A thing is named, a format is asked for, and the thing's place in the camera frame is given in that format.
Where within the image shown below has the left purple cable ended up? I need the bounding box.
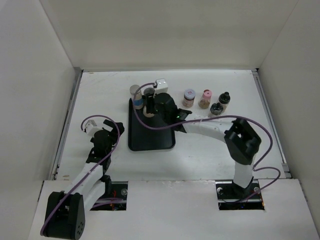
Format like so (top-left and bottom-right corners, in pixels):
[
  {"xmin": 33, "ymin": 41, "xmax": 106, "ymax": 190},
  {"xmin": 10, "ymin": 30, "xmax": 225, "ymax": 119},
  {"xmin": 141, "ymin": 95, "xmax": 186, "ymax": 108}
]
[{"xmin": 39, "ymin": 114, "xmax": 123, "ymax": 235}]

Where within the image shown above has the black knob cap bottle rear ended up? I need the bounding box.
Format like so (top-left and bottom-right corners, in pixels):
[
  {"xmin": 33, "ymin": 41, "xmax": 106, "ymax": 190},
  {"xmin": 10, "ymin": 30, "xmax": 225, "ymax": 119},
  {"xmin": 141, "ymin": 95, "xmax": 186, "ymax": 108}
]
[{"xmin": 218, "ymin": 91, "xmax": 231, "ymax": 113}]

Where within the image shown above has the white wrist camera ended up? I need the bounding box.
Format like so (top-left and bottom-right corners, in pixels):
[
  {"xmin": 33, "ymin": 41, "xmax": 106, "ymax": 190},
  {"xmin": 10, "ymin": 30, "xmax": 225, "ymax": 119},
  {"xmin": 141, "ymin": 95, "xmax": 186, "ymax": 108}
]
[
  {"xmin": 154, "ymin": 78, "xmax": 169, "ymax": 94},
  {"xmin": 83, "ymin": 119, "xmax": 100, "ymax": 137}
]

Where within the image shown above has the blue label silver cap bottle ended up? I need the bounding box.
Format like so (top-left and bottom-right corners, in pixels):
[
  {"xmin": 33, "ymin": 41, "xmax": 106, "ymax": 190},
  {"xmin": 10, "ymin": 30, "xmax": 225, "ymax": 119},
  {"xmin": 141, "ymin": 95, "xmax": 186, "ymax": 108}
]
[{"xmin": 129, "ymin": 84, "xmax": 144, "ymax": 110}]

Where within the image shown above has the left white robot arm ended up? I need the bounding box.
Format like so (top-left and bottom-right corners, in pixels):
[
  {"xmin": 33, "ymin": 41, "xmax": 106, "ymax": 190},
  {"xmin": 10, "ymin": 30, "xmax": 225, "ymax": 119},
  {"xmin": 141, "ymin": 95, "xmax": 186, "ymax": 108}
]
[{"xmin": 40, "ymin": 117, "xmax": 125, "ymax": 240}]

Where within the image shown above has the black knob cap bottle front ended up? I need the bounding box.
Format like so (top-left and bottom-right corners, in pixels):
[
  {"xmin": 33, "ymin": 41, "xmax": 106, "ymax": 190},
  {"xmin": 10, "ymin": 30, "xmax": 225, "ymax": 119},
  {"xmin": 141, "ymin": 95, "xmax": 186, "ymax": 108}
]
[{"xmin": 208, "ymin": 102, "xmax": 224, "ymax": 118}]

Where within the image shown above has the purple cable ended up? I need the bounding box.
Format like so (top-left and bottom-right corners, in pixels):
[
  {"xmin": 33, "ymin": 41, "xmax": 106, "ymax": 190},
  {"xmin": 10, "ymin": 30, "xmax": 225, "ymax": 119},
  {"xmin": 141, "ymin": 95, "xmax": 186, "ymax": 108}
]
[
  {"xmin": 39, "ymin": 114, "xmax": 123, "ymax": 235},
  {"xmin": 133, "ymin": 81, "xmax": 281, "ymax": 202}
]

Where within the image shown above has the yellow cap sauce bottle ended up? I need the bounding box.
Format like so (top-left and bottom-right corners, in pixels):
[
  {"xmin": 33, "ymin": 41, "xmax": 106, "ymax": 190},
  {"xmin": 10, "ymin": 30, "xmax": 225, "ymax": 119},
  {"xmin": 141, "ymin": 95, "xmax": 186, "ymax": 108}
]
[{"xmin": 142, "ymin": 106, "xmax": 155, "ymax": 118}]

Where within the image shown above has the pink cap spice bottle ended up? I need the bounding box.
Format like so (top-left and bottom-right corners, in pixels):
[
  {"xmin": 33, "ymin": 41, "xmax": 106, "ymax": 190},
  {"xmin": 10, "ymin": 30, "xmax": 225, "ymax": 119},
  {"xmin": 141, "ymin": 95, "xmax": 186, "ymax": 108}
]
[{"xmin": 198, "ymin": 89, "xmax": 212, "ymax": 109}]

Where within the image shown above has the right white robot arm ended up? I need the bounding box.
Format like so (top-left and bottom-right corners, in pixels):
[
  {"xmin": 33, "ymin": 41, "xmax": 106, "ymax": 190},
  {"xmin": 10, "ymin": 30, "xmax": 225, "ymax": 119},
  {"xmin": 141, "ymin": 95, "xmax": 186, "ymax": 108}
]
[{"xmin": 144, "ymin": 92, "xmax": 262, "ymax": 198}]

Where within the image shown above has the clear dome cap spice bottle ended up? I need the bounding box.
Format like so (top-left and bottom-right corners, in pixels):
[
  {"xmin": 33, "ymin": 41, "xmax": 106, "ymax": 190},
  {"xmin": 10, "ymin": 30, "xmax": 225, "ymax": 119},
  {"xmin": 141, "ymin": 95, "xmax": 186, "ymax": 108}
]
[{"xmin": 143, "ymin": 87, "xmax": 156, "ymax": 98}]

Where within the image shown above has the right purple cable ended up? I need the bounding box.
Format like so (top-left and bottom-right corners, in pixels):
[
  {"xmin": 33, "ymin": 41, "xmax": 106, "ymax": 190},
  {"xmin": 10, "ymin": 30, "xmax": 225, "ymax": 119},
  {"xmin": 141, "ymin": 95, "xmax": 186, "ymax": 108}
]
[{"xmin": 133, "ymin": 81, "xmax": 281, "ymax": 202}]

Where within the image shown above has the black rectangular plastic tray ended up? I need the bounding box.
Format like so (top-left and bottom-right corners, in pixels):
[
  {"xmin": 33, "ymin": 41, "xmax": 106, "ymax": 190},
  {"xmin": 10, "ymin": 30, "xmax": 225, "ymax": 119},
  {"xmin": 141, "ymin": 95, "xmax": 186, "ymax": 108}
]
[{"xmin": 127, "ymin": 99, "xmax": 176, "ymax": 152}]

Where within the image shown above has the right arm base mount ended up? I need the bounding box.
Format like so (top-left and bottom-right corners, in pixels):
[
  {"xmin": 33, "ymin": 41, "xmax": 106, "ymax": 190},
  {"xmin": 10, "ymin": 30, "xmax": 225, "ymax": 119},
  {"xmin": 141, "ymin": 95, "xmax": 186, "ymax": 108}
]
[{"xmin": 215, "ymin": 180, "xmax": 265, "ymax": 211}]

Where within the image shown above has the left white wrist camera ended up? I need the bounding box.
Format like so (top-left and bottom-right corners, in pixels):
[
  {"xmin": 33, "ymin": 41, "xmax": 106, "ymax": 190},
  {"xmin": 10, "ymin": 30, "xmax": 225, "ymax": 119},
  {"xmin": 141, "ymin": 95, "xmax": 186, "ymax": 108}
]
[{"xmin": 83, "ymin": 119, "xmax": 100, "ymax": 137}]

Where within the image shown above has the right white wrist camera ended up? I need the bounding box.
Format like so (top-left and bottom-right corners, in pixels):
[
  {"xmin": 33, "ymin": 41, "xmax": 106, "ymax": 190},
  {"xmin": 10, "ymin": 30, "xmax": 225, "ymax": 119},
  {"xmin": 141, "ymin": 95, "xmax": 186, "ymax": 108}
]
[{"xmin": 154, "ymin": 78, "xmax": 169, "ymax": 94}]

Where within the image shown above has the black knob cap bottle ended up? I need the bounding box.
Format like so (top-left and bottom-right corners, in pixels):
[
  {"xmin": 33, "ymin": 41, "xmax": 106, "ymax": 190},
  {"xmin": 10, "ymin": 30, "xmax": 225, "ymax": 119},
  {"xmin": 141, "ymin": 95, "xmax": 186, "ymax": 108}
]
[
  {"xmin": 208, "ymin": 102, "xmax": 224, "ymax": 118},
  {"xmin": 218, "ymin": 91, "xmax": 231, "ymax": 113}
]

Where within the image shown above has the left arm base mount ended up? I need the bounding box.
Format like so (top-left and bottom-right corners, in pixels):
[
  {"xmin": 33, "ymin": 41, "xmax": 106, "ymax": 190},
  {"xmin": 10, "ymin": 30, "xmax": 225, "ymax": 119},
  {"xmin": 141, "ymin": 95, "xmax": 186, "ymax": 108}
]
[{"xmin": 91, "ymin": 181, "xmax": 128, "ymax": 211}]

